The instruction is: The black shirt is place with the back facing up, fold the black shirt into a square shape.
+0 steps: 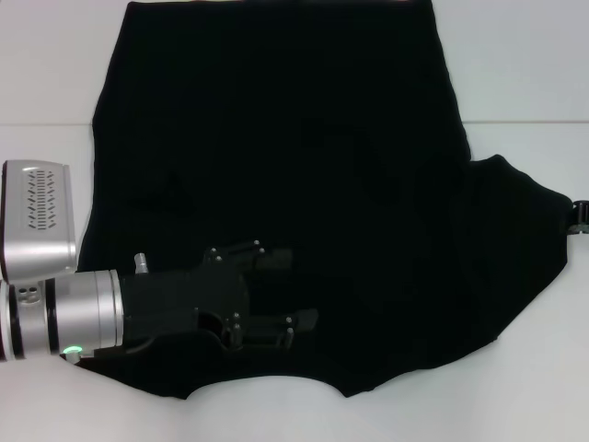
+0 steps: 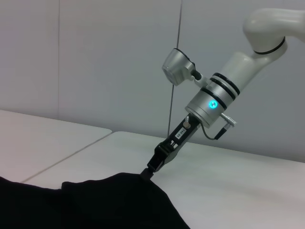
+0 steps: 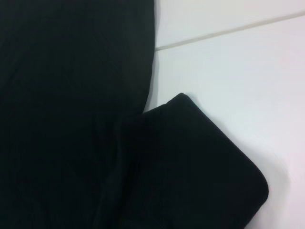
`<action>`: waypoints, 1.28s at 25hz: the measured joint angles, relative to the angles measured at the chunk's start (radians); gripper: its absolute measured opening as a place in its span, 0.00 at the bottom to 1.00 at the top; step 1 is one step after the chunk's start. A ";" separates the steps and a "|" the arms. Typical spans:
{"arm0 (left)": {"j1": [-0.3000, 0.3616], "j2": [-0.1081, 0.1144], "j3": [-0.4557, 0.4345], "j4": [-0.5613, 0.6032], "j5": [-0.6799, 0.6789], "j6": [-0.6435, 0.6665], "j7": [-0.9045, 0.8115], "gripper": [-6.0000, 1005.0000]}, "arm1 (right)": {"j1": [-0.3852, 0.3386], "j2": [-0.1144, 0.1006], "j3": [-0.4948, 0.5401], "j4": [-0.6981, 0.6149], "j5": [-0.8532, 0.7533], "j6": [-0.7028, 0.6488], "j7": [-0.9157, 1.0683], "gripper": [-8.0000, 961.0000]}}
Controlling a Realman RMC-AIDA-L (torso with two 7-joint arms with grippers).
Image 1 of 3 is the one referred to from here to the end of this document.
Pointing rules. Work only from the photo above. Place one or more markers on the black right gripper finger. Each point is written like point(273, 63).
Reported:
point(582, 216)

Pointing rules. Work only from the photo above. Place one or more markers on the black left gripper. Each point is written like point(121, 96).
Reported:
point(184, 299)

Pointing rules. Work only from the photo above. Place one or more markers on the black shirt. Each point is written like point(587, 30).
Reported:
point(299, 138)

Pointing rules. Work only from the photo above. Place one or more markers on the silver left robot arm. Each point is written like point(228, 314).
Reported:
point(78, 313)

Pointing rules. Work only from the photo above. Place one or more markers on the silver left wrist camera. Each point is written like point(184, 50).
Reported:
point(37, 221)

